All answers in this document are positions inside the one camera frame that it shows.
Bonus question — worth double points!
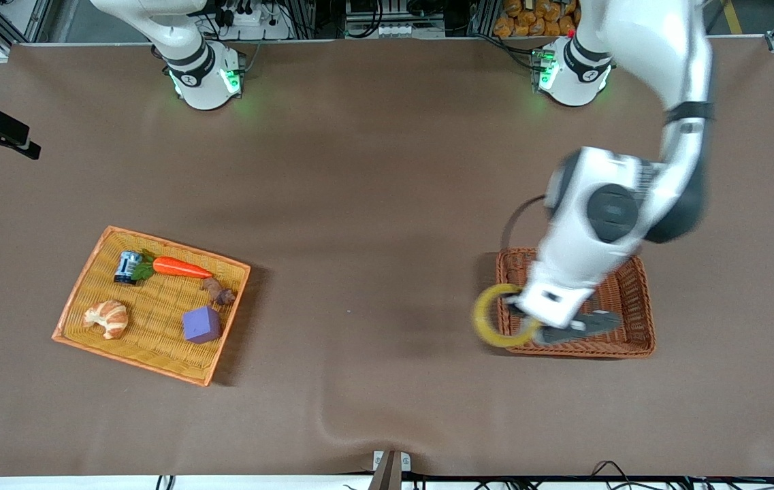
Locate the blue white small can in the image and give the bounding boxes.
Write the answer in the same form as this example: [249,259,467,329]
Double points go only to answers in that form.
[114,250,142,286]

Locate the pile of toy breads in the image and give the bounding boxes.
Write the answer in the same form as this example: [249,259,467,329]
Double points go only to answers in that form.
[494,0,579,39]

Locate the white power strip with plugs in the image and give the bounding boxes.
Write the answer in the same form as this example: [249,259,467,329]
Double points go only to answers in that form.
[212,0,293,41]

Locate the brown table cover cloth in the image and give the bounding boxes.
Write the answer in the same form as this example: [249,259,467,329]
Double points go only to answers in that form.
[0,35,774,478]

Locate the long white power strip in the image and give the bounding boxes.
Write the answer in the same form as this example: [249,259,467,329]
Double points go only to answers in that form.
[346,20,446,39]

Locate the black cables along table edge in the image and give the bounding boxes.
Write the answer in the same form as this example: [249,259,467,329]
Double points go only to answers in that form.
[414,460,774,490]

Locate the yellow woven tray orange rim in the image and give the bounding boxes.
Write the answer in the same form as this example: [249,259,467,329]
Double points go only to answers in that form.
[52,225,252,387]

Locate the yellow transparent tape roll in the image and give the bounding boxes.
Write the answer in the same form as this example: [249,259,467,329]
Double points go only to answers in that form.
[472,282,543,350]

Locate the brown wicker basket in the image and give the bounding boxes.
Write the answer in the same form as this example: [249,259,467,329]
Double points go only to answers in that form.
[496,248,656,359]

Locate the black cable at arm base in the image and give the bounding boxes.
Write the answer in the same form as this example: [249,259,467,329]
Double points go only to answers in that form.
[479,33,541,70]

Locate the toy croissant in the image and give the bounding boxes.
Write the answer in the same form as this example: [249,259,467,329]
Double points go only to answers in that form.
[83,300,130,340]

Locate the metal table clamp bracket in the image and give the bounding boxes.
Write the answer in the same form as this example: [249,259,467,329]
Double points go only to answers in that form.
[372,449,413,490]

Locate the small brown toy figure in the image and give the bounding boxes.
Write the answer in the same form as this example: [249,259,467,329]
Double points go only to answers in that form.
[200,276,237,306]

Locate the purple foam cube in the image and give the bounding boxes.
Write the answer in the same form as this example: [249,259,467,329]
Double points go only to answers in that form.
[182,306,223,345]

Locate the orange toy carrot green leaves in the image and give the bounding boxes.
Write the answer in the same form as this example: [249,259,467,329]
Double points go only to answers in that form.
[131,250,214,282]

